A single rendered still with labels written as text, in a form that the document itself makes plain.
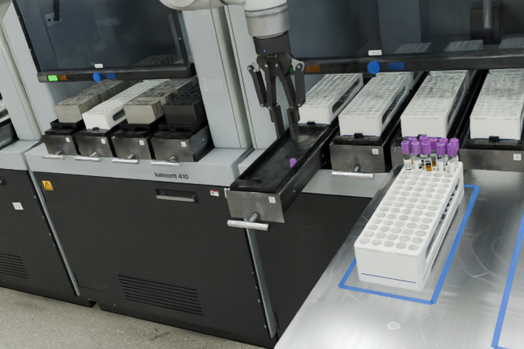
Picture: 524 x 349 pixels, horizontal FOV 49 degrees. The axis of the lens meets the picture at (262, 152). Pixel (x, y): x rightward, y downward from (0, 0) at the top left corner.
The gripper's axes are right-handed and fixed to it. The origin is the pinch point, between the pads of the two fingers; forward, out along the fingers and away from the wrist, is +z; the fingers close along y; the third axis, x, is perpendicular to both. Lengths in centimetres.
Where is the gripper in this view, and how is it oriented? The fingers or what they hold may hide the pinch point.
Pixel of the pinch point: (285, 122)
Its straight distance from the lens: 127.7
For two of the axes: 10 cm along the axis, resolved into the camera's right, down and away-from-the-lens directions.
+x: -4.5, 4.4, -7.8
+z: 1.8, 9.0, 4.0
